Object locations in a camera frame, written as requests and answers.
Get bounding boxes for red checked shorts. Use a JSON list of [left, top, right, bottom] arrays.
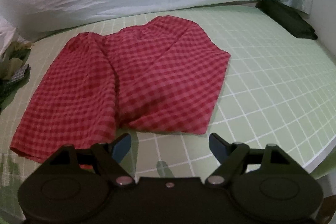
[[10, 15, 231, 163]]

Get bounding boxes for green grid bed sheet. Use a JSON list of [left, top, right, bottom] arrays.
[[1, 6, 335, 223]]

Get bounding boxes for black garment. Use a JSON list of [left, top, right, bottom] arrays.
[[256, 0, 318, 40]]

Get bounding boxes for white garment in pile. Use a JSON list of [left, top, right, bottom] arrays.
[[0, 16, 17, 55]]

